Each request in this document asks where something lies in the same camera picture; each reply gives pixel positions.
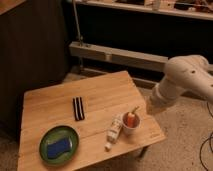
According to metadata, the white ceramic cup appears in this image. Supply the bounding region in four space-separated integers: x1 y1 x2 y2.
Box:
122 112 140 135

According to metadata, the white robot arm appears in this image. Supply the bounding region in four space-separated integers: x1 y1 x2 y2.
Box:
146 55 213 115

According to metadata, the wooden table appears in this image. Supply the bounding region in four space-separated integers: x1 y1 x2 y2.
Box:
18 71 165 171

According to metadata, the long grey case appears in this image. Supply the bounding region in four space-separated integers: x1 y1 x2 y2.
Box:
69 42 213 83

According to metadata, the black striped rectangular object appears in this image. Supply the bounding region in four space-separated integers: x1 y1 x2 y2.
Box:
73 97 85 121

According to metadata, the orange carrot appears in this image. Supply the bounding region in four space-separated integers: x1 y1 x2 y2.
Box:
127 107 138 128

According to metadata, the white tube bottle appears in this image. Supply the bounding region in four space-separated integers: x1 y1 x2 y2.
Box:
105 115 122 151

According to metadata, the green plate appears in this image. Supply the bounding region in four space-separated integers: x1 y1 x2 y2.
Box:
39 125 79 166

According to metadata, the blue sponge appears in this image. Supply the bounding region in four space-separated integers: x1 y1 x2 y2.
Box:
47 138 72 159

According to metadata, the metal pole stand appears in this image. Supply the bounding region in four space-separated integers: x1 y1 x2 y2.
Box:
72 0 85 72

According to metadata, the cluttered top shelf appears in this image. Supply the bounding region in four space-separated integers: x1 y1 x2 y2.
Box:
67 0 213 21

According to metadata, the black cable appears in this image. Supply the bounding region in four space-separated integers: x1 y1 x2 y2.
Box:
199 101 213 171

